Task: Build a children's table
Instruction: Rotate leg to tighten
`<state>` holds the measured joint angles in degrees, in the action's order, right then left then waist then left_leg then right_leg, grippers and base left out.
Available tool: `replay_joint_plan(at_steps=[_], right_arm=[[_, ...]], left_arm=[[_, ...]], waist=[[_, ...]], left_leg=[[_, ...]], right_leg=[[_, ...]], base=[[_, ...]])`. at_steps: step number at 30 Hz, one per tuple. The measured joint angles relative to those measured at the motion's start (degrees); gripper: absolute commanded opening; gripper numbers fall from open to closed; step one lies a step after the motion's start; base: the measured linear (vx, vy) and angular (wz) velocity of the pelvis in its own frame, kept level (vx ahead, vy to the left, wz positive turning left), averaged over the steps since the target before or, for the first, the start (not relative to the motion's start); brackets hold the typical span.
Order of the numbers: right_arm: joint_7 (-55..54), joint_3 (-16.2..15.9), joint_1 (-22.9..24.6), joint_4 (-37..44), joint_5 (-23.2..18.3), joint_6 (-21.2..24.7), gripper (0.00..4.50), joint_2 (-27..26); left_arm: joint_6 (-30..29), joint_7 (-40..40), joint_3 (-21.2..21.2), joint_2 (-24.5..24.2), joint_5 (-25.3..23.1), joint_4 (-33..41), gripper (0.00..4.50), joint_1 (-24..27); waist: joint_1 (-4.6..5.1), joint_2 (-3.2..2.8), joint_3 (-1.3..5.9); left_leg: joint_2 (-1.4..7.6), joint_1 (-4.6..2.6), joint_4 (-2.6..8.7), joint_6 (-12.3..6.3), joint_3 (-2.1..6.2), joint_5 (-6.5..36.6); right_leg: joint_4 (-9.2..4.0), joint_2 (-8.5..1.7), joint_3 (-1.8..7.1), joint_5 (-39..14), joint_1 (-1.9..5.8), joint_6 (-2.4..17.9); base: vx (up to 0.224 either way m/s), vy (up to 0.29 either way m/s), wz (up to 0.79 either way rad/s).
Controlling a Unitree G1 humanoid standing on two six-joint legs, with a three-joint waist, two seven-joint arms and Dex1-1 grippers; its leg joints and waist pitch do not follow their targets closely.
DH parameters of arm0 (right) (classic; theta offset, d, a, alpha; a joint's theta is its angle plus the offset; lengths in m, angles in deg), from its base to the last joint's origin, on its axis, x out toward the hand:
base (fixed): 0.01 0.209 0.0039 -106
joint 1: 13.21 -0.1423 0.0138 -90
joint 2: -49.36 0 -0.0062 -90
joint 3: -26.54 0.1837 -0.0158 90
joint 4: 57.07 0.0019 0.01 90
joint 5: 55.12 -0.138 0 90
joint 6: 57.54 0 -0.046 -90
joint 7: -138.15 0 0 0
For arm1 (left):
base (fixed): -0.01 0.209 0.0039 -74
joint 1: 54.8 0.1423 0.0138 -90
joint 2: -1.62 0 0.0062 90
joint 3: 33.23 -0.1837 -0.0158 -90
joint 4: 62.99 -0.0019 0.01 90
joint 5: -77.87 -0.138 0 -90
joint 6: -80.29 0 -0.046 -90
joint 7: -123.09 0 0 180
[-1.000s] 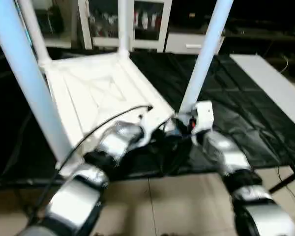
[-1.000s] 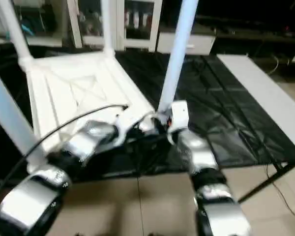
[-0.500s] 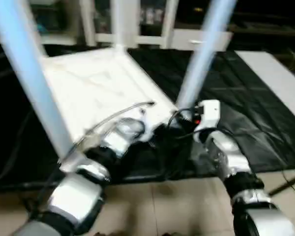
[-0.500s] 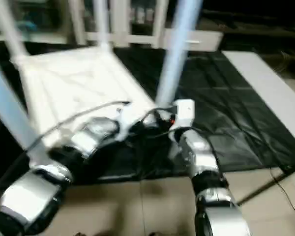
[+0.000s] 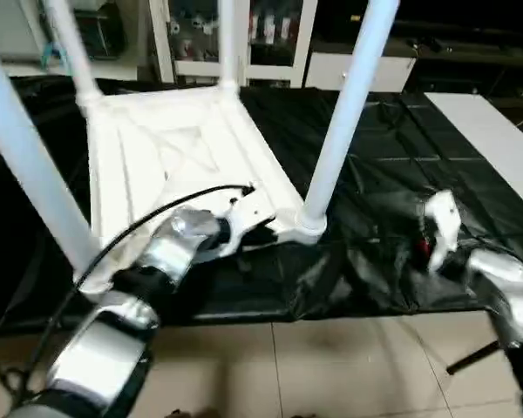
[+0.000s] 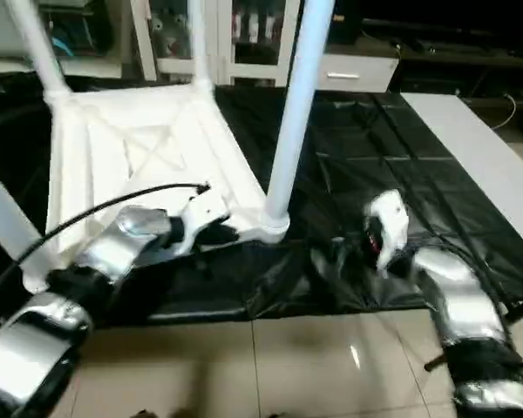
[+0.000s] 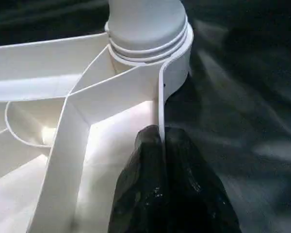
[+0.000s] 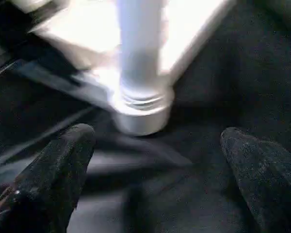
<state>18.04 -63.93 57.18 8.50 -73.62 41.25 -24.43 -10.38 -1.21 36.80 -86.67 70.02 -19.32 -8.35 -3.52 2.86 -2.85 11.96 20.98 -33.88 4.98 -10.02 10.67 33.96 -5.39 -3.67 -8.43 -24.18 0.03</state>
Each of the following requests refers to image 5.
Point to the white plastic table top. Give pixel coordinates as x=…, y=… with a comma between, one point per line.
x=174, y=148

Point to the white plastic table leg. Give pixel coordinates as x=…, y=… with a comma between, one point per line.
x=26, y=157
x=227, y=43
x=74, y=48
x=349, y=104

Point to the black work mat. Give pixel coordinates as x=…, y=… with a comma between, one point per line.
x=392, y=174

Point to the black stand leg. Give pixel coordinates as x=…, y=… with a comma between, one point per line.
x=471, y=357

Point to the white flat panel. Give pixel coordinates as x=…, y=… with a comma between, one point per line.
x=488, y=131

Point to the white drawer unit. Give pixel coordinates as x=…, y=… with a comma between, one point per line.
x=357, y=74

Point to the white glass door cabinet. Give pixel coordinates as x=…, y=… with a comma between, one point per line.
x=244, y=39

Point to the storage rack with items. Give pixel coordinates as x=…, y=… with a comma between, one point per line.
x=96, y=30

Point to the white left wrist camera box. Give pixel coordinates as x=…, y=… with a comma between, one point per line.
x=244, y=213

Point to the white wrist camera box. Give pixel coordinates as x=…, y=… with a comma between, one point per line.
x=443, y=222
x=244, y=213

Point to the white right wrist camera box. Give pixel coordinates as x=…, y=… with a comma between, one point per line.
x=443, y=222

